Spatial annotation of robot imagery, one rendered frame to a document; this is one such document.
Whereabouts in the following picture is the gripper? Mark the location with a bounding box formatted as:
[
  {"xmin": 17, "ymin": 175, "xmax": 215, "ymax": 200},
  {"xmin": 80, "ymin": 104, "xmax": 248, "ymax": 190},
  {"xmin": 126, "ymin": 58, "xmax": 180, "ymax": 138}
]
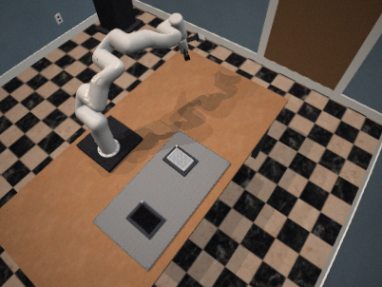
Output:
[{"xmin": 178, "ymin": 36, "xmax": 190, "ymax": 61}]

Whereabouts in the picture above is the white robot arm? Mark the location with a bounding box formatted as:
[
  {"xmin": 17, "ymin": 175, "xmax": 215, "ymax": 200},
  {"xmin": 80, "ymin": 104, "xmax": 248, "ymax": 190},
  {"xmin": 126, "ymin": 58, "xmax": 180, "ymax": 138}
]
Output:
[{"xmin": 75, "ymin": 13, "xmax": 205, "ymax": 158}]

